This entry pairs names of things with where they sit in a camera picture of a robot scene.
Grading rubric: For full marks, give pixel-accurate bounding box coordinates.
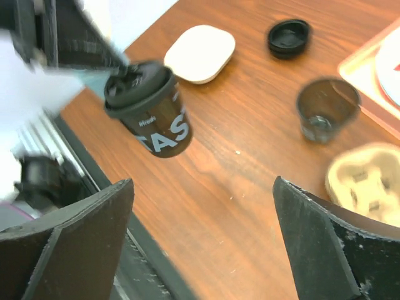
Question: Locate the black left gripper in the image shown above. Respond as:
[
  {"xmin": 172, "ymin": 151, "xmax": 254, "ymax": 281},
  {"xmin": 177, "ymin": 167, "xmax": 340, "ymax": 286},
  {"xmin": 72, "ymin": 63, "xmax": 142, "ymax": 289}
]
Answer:
[{"xmin": 1, "ymin": 0, "xmax": 128, "ymax": 74}]

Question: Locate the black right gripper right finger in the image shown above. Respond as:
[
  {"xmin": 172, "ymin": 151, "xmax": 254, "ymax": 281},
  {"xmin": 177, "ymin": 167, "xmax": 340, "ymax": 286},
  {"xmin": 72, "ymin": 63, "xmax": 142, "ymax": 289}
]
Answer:
[{"xmin": 272, "ymin": 176, "xmax": 399, "ymax": 299}]

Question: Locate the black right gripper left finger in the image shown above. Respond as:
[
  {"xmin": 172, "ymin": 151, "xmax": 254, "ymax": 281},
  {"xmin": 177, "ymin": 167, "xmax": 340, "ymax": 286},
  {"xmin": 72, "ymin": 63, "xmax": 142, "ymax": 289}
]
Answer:
[{"xmin": 1, "ymin": 179, "xmax": 134, "ymax": 299}]

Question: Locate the beige pulp cup carrier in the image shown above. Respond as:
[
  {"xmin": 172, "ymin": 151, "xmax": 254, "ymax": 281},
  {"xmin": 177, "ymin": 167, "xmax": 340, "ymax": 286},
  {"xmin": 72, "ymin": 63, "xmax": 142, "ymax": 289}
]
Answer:
[{"xmin": 325, "ymin": 142, "xmax": 399, "ymax": 227}]

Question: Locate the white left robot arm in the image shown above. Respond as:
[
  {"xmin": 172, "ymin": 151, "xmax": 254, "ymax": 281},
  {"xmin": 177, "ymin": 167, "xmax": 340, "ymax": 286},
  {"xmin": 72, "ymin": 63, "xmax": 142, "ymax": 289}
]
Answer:
[{"xmin": 1, "ymin": 1, "xmax": 127, "ymax": 219}]

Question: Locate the cream square bowl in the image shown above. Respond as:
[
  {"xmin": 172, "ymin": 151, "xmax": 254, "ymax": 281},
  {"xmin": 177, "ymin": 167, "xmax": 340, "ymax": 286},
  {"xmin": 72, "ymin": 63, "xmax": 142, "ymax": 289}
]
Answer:
[{"xmin": 164, "ymin": 24, "xmax": 236, "ymax": 84}]

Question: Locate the pink serving tray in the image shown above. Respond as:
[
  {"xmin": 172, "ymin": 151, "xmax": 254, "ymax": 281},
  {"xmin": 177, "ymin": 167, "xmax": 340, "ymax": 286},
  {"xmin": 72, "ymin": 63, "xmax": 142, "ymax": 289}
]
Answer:
[{"xmin": 338, "ymin": 19, "xmax": 399, "ymax": 138}]

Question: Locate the white watermelon pattern plate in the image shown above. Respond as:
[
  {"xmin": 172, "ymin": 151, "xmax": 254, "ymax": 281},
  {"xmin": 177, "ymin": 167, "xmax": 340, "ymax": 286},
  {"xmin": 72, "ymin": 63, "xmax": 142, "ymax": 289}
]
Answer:
[{"xmin": 375, "ymin": 27, "xmax": 399, "ymax": 106}]

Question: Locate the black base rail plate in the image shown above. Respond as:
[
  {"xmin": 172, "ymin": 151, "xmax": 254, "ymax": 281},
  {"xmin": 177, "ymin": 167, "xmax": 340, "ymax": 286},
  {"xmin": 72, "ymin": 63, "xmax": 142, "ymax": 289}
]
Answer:
[{"xmin": 54, "ymin": 116, "xmax": 197, "ymax": 299}]

